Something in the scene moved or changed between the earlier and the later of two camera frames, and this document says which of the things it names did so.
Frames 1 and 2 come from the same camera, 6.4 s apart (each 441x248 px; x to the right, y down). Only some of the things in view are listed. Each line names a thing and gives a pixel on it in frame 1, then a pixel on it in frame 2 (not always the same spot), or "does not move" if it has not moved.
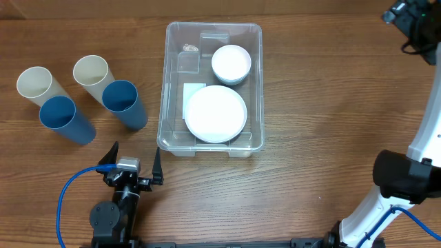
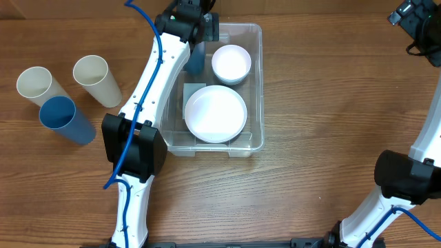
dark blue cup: (120, 97) -> (196, 62)
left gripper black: (158, 176) -> (209, 27)
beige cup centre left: (92, 72) does not move
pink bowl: (231, 62) does not move
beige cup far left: (37, 84) does not move
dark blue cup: (60, 114) does not move
